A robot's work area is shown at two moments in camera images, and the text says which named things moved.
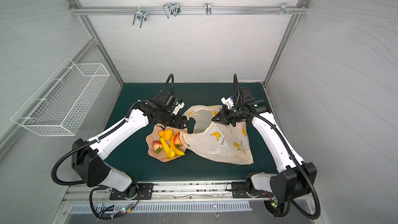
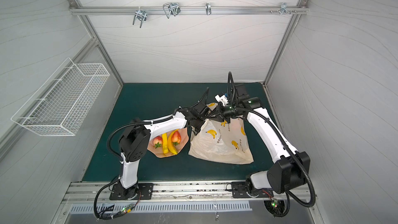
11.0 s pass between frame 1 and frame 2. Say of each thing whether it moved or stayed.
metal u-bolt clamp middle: stayed
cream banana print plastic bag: stayed
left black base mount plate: stayed
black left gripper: moved
